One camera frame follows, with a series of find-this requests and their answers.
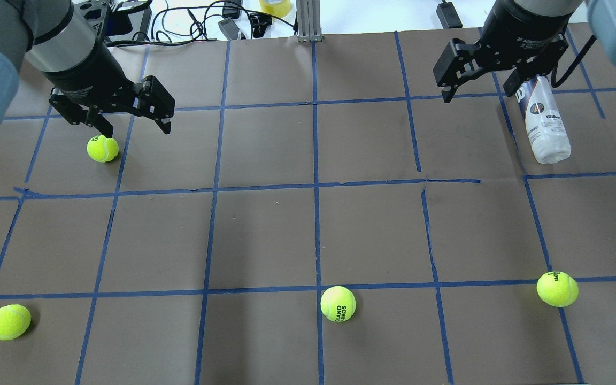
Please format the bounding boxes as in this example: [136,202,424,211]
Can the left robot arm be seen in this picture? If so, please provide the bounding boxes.
[0,1,175,138]

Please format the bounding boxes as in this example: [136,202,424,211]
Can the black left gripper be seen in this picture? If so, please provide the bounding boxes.
[45,47,175,138]

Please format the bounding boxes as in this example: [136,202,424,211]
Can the tennis ball centre Roland Garros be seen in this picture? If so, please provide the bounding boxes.
[320,286,357,322]

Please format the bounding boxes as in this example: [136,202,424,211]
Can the grey power brick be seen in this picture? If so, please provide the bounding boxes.
[218,18,247,41]

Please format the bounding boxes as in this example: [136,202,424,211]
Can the tennis ball Wilson right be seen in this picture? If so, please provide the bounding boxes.
[537,271,580,307]

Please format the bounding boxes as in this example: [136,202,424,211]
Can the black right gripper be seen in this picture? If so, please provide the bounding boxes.
[433,1,569,103]

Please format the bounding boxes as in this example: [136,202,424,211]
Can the tennis ball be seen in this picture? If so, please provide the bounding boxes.
[0,304,32,341]
[86,135,119,163]

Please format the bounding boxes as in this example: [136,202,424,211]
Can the black cable bundle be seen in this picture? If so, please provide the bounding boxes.
[106,0,298,48]

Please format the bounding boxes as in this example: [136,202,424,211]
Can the aluminium frame post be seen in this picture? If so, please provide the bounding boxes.
[295,0,324,42]

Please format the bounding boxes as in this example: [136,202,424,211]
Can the tennis ball far left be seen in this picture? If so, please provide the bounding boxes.
[86,135,119,163]

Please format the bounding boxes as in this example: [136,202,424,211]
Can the yellow tape roll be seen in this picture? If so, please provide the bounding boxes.
[259,0,292,19]

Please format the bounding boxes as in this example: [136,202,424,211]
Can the black power adapter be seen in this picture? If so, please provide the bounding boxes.
[436,1,464,29]

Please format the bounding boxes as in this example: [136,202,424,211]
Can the white tennis ball can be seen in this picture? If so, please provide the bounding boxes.
[515,76,571,164]

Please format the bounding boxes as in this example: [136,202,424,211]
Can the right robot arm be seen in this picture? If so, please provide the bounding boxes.
[433,1,616,103]

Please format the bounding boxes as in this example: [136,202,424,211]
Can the tennis ball near left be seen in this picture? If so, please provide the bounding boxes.
[0,304,32,341]

